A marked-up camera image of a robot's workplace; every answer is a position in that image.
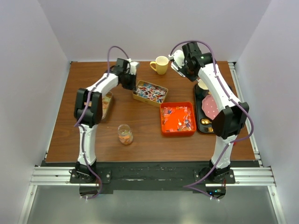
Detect black serving tray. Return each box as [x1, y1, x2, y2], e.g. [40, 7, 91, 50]
[193, 84, 214, 134]

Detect dark green cup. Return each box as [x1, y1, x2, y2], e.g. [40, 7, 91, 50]
[195, 79, 209, 99]

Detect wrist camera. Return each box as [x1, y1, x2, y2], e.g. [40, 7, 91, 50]
[168, 50, 185, 69]
[129, 61, 140, 75]

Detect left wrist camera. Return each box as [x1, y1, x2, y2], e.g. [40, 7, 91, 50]
[129, 61, 140, 75]

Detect silver tin of gummies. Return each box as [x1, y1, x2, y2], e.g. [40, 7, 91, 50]
[101, 92, 114, 122]

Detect yellow mug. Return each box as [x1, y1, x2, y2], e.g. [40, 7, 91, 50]
[149, 56, 169, 75]

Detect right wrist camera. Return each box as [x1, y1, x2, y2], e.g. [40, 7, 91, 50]
[168, 50, 185, 69]

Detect pink dotted plate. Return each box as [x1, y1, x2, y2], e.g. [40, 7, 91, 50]
[201, 95, 219, 120]

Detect gold tin of lollipops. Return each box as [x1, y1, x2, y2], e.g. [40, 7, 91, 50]
[133, 80, 168, 107]

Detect orange tray of candies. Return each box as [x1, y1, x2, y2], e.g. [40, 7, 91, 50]
[160, 102, 197, 137]

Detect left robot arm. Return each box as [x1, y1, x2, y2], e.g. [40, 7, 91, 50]
[72, 58, 139, 183]

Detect metal scoop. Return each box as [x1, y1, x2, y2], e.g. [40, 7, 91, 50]
[171, 61, 185, 77]

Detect gold spoon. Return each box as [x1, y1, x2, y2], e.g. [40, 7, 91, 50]
[200, 119, 212, 125]

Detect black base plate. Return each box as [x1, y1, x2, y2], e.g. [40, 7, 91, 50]
[69, 161, 235, 196]

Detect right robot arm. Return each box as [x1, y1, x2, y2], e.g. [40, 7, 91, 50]
[182, 41, 249, 183]

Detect aluminium rail frame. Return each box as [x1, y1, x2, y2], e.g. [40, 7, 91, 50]
[20, 62, 285, 224]

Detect clear plastic jar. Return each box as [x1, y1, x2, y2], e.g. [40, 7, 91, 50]
[118, 124, 133, 145]

